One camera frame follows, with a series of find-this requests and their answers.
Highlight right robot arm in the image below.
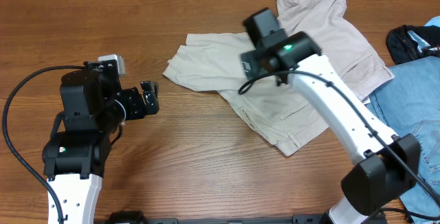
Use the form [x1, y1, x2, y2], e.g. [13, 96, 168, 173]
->
[239, 8, 421, 223]

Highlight blue denim jeans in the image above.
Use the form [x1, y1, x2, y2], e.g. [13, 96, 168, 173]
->
[365, 14, 440, 224]

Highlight beige khaki shorts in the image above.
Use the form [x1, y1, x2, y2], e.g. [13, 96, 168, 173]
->
[164, 0, 395, 156]

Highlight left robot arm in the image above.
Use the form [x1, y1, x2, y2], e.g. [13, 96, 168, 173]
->
[43, 59, 160, 223]

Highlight black garment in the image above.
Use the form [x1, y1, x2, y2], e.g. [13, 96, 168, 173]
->
[386, 25, 439, 65]

